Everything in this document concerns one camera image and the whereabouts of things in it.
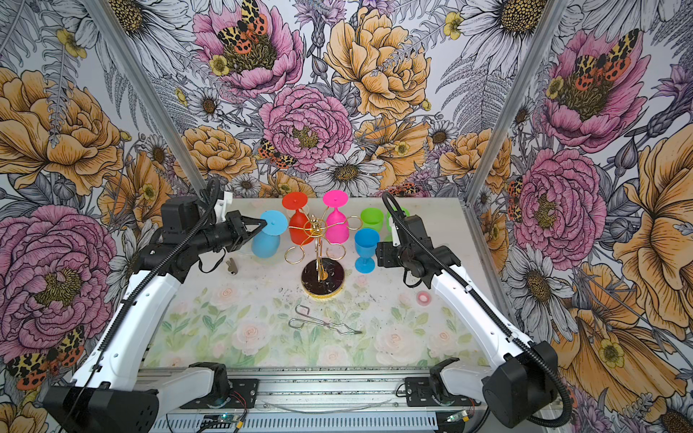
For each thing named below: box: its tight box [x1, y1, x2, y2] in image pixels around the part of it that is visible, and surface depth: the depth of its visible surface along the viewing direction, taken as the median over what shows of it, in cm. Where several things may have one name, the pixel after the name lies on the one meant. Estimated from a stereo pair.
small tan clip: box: [225, 257, 239, 276], surface depth 101 cm
